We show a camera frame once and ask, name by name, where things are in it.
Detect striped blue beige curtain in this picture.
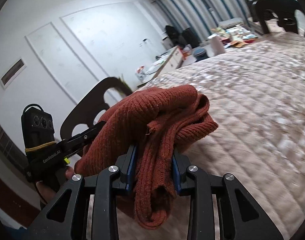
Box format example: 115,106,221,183
146,0,251,41

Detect beige quilted table cover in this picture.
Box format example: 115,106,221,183
116,31,305,240

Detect black chair far right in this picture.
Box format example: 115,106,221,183
245,0,304,34

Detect blue round stool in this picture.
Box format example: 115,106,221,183
193,47,209,62

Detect green leafy plant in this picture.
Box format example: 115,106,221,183
116,75,133,98

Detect white low cabinet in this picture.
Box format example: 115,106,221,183
136,46,184,88

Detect rust red knit sweater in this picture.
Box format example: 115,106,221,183
74,85,218,230

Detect left hand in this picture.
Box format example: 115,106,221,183
35,166,75,206

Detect dark chair left side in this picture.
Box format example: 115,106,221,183
60,77,120,140

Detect black bag by curtain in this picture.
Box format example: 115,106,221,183
165,25,187,49

